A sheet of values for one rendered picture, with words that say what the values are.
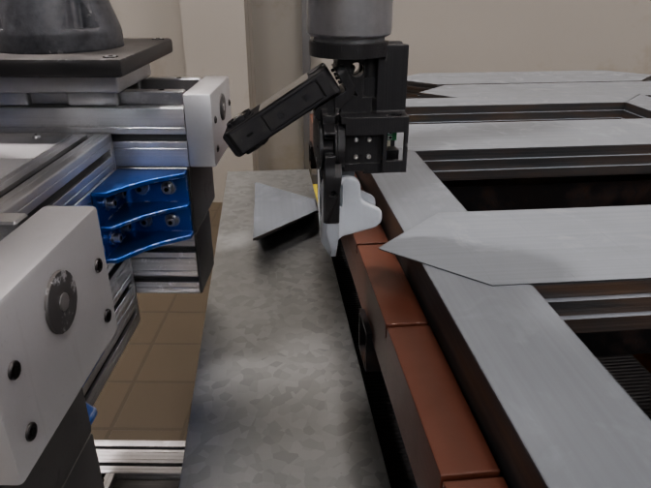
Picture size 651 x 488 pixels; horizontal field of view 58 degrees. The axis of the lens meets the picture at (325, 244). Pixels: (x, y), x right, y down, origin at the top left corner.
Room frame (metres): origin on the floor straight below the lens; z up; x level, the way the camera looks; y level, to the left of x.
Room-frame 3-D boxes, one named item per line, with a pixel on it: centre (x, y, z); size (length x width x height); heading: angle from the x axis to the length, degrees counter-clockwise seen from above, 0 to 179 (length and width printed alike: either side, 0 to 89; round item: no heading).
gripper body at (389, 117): (0.55, -0.03, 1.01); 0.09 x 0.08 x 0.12; 96
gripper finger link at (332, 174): (0.52, 0.00, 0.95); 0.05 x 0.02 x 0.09; 6
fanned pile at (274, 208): (1.09, 0.08, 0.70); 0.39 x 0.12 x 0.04; 6
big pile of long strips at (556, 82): (1.63, -0.60, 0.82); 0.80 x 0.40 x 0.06; 96
